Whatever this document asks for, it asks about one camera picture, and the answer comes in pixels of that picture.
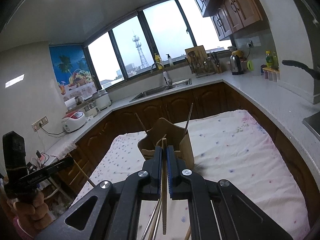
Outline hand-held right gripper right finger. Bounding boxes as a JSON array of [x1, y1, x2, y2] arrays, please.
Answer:
[[166, 145, 294, 240]]

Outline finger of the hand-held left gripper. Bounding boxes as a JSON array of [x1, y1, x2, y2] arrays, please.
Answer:
[[44, 156, 75, 178]]

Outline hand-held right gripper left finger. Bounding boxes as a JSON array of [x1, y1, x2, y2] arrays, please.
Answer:
[[35, 145, 163, 240]]

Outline wooden chopstick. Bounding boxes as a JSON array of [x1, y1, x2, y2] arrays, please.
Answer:
[[135, 113, 148, 136], [184, 103, 194, 135], [161, 137, 167, 235], [68, 154, 96, 188]]

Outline wooden utensil holder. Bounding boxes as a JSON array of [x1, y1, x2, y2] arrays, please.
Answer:
[[137, 117, 195, 168]]

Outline metal chopstick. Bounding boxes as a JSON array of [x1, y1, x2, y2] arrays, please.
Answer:
[[142, 198, 162, 240]]

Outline person's left hand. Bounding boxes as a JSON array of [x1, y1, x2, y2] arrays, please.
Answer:
[[6, 189, 51, 238]]

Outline pink towel on counter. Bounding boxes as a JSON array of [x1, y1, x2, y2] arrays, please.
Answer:
[[45, 140, 78, 159]]

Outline white and red rice cooker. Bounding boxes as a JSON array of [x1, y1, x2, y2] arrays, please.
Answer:
[[61, 112, 87, 133]]

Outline white box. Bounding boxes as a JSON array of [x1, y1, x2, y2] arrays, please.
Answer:
[[65, 97, 77, 113]]

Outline small white appliance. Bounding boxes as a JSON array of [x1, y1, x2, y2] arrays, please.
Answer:
[[84, 101, 101, 118]]

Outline floral white tablecloth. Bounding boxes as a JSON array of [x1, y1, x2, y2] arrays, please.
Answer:
[[72, 109, 310, 240]]

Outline wooden base cabinets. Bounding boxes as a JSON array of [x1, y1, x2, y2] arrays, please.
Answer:
[[52, 81, 320, 205]]

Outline steel steamer pot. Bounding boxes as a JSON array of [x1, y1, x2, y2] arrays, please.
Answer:
[[92, 89, 112, 110]]

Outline steel sink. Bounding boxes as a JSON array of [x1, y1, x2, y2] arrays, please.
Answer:
[[129, 79, 192, 103]]

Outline chrome faucet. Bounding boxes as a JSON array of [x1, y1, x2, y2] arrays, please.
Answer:
[[150, 62, 172, 85]]

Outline metal utensil rack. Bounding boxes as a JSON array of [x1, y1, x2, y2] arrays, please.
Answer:
[[185, 52, 216, 78]]

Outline grey kitchen countertop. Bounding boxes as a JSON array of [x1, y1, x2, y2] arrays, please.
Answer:
[[37, 72, 320, 180]]

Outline knife block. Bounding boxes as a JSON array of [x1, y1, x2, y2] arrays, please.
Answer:
[[211, 52, 223, 74]]

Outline wooden cutting board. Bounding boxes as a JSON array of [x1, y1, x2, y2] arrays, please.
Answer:
[[185, 45, 208, 65]]

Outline steel electric kettle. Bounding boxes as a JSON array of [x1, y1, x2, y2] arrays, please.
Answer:
[[230, 51, 244, 76]]

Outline spice jar set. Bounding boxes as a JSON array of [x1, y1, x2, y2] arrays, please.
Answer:
[[262, 67, 279, 83]]

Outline kitchen window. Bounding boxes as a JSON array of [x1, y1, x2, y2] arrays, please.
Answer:
[[84, 0, 233, 90]]

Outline yellow green bottle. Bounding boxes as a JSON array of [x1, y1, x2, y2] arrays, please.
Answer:
[[265, 51, 274, 69]]

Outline steel stove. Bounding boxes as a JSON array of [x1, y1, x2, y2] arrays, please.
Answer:
[[302, 112, 320, 141]]

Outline black wok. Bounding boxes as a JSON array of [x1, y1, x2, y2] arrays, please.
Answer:
[[282, 60, 320, 79]]

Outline black power cable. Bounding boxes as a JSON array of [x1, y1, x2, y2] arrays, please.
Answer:
[[39, 125, 66, 137]]

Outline wall outlet strip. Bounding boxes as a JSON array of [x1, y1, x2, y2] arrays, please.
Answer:
[[32, 116, 48, 132]]

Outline fruit and palm wall poster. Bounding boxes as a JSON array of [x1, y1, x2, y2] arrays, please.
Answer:
[[49, 45, 98, 103]]

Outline wooden wall cabinets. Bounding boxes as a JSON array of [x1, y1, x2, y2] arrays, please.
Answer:
[[186, 0, 263, 42]]

